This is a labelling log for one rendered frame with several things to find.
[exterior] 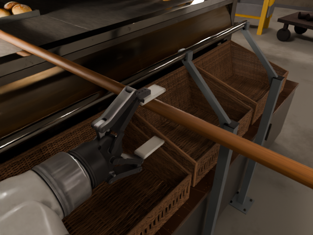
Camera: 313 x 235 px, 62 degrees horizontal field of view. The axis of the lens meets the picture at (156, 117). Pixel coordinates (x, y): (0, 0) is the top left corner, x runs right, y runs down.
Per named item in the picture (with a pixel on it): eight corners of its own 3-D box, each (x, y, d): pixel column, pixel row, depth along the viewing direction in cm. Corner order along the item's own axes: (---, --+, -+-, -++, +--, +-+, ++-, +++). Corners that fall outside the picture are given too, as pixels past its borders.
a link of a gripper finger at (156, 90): (130, 100, 49) (130, 97, 48) (154, 86, 53) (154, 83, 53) (142, 106, 47) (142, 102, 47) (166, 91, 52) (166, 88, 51)
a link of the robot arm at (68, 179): (38, 196, 44) (68, 176, 48) (70, 228, 40) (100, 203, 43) (22, 158, 39) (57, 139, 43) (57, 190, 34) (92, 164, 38)
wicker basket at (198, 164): (120, 142, 141) (115, 99, 125) (182, 101, 176) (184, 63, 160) (193, 190, 115) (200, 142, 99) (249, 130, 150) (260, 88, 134)
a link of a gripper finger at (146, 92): (126, 102, 47) (125, 87, 45) (145, 91, 50) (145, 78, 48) (132, 105, 46) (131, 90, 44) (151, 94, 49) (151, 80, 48)
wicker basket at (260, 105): (184, 99, 178) (187, 61, 162) (223, 71, 213) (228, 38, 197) (252, 127, 153) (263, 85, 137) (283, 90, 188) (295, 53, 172)
